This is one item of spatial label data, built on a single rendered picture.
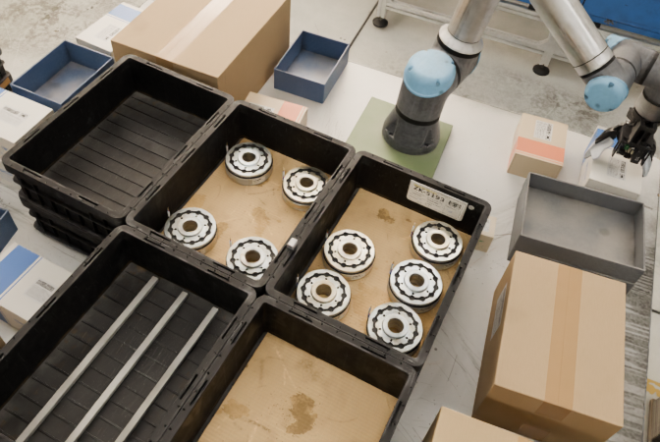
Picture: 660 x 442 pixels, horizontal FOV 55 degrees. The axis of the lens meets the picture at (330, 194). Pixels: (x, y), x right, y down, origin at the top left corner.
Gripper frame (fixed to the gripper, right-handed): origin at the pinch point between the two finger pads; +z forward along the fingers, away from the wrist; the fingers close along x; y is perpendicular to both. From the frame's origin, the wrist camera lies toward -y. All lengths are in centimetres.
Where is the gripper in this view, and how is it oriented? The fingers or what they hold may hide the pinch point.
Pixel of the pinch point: (613, 165)
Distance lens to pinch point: 171.8
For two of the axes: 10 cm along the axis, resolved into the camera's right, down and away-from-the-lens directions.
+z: -0.7, 6.3, 7.7
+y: -3.7, 7.0, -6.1
